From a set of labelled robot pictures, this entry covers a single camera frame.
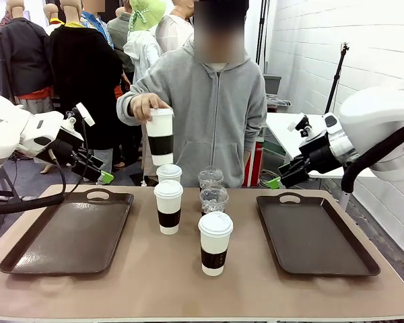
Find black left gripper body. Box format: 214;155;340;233
36;129;96;176

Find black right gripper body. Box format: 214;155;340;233
298;131;339;174

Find white paper coffee cup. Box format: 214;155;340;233
154;180;184;236
145;107;175;166
156;164;183;184
197;211;234;277

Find clear plastic dome-lid cup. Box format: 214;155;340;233
199;184;230;216
197;166;225;189

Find person's left forearm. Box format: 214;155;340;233
242;107;267;169

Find person's right forearm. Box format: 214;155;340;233
116;83;162;127

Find dark brown plastic tray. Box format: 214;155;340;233
256;192;381;277
0;188;135;276

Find person's right hand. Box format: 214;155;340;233
128;93;171;122

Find red box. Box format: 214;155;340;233
242;141;265;188

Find white side table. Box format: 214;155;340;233
264;112;378;189

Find mannequin in black garment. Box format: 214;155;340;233
48;0;124;172

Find black tripod pole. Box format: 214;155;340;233
324;42;350;118

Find grey plastic bin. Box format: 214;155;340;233
263;73;282;97

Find person in grey hoodie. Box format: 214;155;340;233
116;0;267;188

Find mannequin in dark grey jacket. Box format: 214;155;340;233
0;0;54;114

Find mannequin in white jacket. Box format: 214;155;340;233
123;28;163;85

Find person in blue patterned shirt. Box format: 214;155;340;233
80;0;115;50

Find mannequin with yellow collar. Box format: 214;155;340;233
42;3;65;36

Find black light stand poles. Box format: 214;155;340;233
255;0;271;73

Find mannequin in white shirt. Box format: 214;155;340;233
154;0;195;55

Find green bucket hat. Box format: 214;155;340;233
128;0;166;32

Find coiled white cable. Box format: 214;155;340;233
257;168;282;188

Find thin black camera cable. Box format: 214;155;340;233
81;117;90;181

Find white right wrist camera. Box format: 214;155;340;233
287;114;312;139

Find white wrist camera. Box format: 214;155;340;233
287;114;312;139
65;102;96;131

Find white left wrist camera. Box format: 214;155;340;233
65;102;96;131

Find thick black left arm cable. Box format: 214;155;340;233
0;149;67;215

